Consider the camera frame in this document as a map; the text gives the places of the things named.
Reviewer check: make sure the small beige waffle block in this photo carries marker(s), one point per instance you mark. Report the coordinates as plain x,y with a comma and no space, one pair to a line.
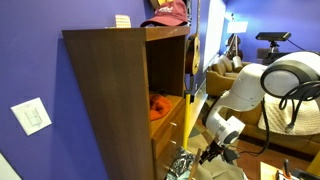
123,21

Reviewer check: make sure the grey cloth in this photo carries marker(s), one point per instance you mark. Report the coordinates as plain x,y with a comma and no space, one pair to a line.
220,171

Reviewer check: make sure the brown drawer holding silver bag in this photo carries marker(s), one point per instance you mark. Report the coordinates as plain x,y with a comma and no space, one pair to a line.
194,170

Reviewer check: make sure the white window blind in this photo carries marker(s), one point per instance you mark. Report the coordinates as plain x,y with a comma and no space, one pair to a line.
215,33

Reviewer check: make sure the white wall light switch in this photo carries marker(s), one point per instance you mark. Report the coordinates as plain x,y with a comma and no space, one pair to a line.
31,116

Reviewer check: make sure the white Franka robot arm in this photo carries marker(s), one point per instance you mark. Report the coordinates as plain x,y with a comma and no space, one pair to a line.
250,90

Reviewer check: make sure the brown drawer with small knob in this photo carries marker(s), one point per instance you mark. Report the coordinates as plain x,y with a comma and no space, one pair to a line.
166,130

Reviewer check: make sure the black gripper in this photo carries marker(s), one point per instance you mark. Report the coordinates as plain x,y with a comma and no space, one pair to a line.
226,154

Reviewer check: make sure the orange knit beanie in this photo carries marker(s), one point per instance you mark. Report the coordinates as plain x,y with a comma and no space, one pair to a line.
159,106

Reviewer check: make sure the silver plastic bag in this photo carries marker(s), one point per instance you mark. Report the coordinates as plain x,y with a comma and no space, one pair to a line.
181,163

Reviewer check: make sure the white music stand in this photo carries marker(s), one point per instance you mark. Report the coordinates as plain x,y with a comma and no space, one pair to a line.
237,27

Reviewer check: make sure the tan armchair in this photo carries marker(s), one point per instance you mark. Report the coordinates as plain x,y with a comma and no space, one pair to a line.
218,76

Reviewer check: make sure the cream knit blanket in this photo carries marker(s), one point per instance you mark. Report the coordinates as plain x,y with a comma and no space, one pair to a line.
276,120

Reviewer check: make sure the brown acoustic guitar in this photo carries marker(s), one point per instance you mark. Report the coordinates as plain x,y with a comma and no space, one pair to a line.
192,55

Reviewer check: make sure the black camera on tripod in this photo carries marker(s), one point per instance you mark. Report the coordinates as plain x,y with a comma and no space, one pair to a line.
273,36

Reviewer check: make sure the dark brown wooden cabinet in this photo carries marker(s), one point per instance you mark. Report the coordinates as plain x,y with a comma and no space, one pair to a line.
110,100

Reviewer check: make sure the silver cylinder drum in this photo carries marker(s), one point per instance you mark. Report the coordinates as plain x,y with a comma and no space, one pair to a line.
237,63

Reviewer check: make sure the maroon baseball cap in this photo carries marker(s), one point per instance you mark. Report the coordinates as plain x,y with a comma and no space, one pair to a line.
168,15

